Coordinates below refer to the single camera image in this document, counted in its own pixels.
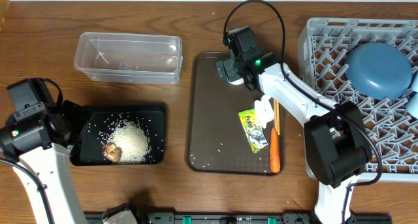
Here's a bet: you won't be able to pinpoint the pink plastic cup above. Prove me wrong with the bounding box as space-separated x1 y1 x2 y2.
228 78 244 86

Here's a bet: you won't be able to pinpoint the wooden chopstick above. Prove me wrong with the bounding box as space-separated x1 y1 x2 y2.
274 101 280 135
273 100 280 134

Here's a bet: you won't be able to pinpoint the white tissue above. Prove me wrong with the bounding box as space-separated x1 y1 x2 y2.
254 95 275 129

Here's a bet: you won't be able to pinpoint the green foil snack wrapper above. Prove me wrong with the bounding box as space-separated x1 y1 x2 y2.
238 109 268 153

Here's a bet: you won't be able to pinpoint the brown food scrap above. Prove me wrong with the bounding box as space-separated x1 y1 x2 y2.
102 143 122 162

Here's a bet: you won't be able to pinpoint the pile of white rice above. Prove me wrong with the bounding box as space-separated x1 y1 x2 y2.
88 112 165 165

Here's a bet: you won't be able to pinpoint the orange carrot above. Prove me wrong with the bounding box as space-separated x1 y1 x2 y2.
270 127 281 173

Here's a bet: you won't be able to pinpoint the dark blue large bowl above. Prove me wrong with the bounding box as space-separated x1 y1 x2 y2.
345 42 413 100

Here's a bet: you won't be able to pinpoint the light blue small bowl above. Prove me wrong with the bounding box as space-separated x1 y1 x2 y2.
405 93 418 118

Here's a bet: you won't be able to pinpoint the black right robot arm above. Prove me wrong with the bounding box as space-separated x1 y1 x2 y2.
216 26 372 223

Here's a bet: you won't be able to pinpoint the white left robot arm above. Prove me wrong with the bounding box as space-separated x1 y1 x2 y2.
1 78 89 223

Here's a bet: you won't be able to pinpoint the grey dishwasher rack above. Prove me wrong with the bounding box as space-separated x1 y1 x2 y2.
298 18 417 183

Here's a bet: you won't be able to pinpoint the black plastic tray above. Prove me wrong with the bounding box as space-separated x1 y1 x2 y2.
71 104 165 166

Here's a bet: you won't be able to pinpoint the brown serving tray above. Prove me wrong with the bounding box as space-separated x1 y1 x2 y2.
185 52 273 176

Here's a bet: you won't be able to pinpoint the clear plastic container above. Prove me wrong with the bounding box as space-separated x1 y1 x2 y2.
74 32 183 84

